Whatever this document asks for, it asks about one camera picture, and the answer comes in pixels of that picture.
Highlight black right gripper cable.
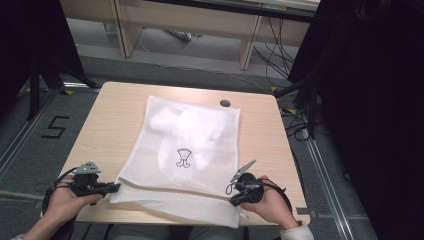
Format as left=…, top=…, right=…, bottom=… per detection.
left=259, top=178, right=294, bottom=214

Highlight metal floor rail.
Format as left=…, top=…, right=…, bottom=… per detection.
left=0, top=89, right=60, bottom=181
left=301, top=133, right=356, bottom=240

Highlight grey tape strip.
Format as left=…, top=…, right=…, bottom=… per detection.
left=295, top=207, right=318, bottom=218

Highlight person's left hand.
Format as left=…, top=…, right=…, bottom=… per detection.
left=44, top=174, right=104, bottom=226

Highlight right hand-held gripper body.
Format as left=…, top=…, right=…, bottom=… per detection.
left=229, top=159, right=265, bottom=204

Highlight black floor cables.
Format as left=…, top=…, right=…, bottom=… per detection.
left=279, top=106, right=329, bottom=143

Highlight white mesh laundry bag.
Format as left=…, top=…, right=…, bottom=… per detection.
left=109, top=95, right=242, bottom=229

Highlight light wooden desk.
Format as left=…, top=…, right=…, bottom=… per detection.
left=59, top=0, right=321, bottom=71

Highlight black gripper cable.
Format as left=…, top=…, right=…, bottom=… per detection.
left=41, top=166, right=79, bottom=216
left=259, top=178, right=294, bottom=214

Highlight black metal stand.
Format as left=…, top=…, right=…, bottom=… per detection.
left=26, top=54, right=101, bottom=122
left=274, top=76, right=318, bottom=140

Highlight black hanging cables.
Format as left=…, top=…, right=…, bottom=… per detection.
left=252, top=17, right=301, bottom=89

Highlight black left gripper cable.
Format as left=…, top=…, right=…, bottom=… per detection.
left=41, top=166, right=79, bottom=216

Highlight black curtain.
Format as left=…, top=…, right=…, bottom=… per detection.
left=0, top=0, right=86, bottom=113
left=288, top=0, right=424, bottom=240

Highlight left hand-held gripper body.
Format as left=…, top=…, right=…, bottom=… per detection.
left=61, top=161, right=102, bottom=198

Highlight person's right hand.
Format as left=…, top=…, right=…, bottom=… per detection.
left=239, top=175, right=299, bottom=230

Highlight white garment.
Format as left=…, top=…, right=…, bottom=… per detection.
left=148, top=105, right=226, bottom=186

